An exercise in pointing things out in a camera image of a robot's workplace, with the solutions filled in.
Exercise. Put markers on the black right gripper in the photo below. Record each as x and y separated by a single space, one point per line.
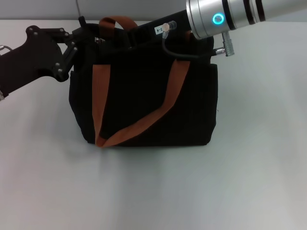
165 28

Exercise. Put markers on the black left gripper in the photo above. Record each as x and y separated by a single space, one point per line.
28 60

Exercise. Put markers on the silver zipper pull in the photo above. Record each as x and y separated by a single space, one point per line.
98 40

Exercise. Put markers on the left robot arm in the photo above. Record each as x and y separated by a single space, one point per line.
1 97

